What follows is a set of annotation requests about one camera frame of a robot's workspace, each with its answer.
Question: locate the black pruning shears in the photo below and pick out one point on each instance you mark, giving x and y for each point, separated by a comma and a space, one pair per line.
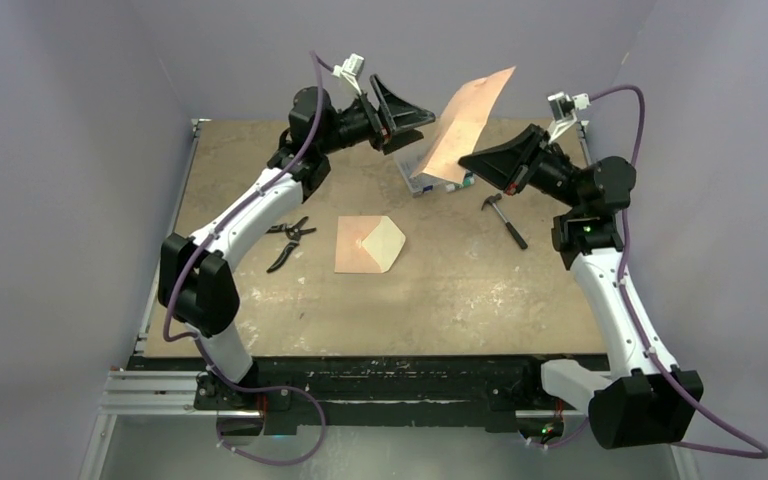
294, 233

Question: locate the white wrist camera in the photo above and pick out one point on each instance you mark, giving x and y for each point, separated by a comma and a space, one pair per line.
564, 109
347, 74

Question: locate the pink lined letter paper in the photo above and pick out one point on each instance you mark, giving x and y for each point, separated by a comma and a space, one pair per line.
460, 126

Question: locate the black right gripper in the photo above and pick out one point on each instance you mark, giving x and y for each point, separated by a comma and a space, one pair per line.
507, 165

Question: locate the clear plastic organizer box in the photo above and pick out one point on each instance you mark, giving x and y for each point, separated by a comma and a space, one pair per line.
420, 184

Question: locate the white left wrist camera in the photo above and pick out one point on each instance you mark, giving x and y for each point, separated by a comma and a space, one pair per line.
347, 74

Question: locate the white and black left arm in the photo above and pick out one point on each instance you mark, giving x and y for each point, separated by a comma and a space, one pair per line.
196, 284

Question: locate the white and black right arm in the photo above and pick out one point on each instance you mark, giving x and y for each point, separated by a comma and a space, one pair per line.
647, 398

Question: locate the aluminium extrusion frame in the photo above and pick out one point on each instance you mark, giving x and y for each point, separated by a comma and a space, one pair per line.
460, 286

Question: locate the small black hammer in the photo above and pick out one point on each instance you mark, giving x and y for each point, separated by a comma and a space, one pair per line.
492, 201

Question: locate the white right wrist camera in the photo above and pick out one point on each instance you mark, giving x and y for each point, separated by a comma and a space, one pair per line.
564, 109

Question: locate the green and white marker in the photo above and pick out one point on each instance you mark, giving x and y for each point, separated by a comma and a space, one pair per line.
467, 181

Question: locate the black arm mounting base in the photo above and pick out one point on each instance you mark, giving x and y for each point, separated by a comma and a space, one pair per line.
498, 393

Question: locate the pink and cream envelope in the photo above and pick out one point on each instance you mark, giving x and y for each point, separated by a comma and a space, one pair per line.
367, 244

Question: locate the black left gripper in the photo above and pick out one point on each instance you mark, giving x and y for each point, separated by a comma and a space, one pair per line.
395, 115

